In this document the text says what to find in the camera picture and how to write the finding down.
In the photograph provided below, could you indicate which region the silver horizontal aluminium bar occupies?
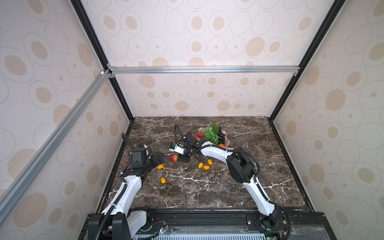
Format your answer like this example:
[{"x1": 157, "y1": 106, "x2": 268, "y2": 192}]
[{"x1": 110, "y1": 66, "x2": 300, "y2": 75}]

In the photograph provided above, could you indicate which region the silver diagonal aluminium bar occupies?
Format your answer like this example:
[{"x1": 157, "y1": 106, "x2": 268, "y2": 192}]
[{"x1": 1, "y1": 70, "x2": 111, "y2": 224}]

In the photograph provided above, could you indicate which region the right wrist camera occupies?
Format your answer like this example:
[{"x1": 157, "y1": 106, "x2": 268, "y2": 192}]
[{"x1": 170, "y1": 132, "x2": 198, "y2": 156}]

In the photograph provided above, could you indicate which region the green fake grape bunch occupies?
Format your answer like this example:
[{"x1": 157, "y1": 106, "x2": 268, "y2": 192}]
[{"x1": 203, "y1": 123, "x2": 220, "y2": 145}]

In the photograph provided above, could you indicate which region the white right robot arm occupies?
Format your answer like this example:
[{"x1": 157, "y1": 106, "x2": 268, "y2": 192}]
[{"x1": 170, "y1": 140, "x2": 282, "y2": 229}]

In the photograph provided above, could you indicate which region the black vertical frame post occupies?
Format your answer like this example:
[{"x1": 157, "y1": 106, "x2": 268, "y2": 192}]
[
  {"x1": 269, "y1": 0, "x2": 347, "y2": 122},
  {"x1": 71, "y1": 0, "x2": 135, "y2": 122}
]

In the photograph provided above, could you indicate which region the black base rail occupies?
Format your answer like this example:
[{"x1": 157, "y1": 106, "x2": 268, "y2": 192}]
[{"x1": 78, "y1": 208, "x2": 337, "y2": 240}]

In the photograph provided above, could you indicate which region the pink scalloped fruit bowl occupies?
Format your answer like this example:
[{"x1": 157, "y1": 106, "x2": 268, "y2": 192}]
[{"x1": 197, "y1": 128, "x2": 231, "y2": 147}]

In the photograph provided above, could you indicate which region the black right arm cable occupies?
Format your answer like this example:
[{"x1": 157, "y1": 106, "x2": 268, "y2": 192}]
[{"x1": 173, "y1": 124, "x2": 291, "y2": 240}]

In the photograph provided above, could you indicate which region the black fake grape bunch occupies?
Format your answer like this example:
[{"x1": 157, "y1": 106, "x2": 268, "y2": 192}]
[{"x1": 217, "y1": 127, "x2": 226, "y2": 145}]

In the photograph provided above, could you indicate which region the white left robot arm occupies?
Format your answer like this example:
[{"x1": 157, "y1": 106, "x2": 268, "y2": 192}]
[{"x1": 87, "y1": 148, "x2": 164, "y2": 240}]

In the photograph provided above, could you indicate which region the black vertical frame post left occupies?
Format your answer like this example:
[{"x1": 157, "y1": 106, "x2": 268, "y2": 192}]
[{"x1": 71, "y1": 0, "x2": 135, "y2": 122}]

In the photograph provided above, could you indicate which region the black vertical frame post right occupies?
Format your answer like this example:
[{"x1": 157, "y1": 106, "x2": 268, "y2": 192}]
[{"x1": 269, "y1": 0, "x2": 347, "y2": 122}]

